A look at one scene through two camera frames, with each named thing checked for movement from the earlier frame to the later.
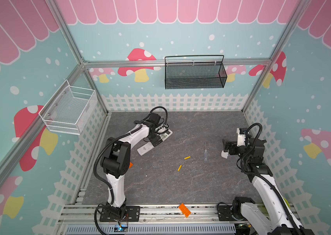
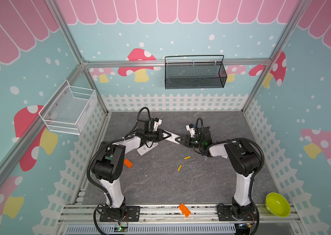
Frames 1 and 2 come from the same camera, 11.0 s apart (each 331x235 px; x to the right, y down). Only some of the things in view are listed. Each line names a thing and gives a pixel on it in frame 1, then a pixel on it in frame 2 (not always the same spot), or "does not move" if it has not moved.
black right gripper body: x=230 y=147 → x=185 y=140
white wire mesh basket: x=68 y=109 does not move
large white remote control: x=145 y=148 does not move
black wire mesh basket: x=195 y=71 does not move
